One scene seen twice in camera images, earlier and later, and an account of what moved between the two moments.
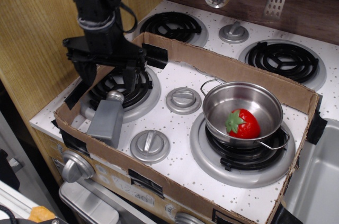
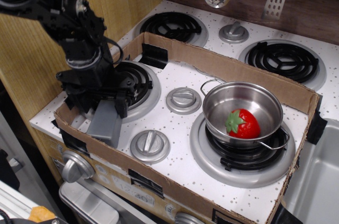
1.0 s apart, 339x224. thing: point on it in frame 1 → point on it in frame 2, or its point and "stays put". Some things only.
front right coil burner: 238,167 stays put
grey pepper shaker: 106,119 stays put
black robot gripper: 107,46 → 101,80
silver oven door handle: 78,197 stays put
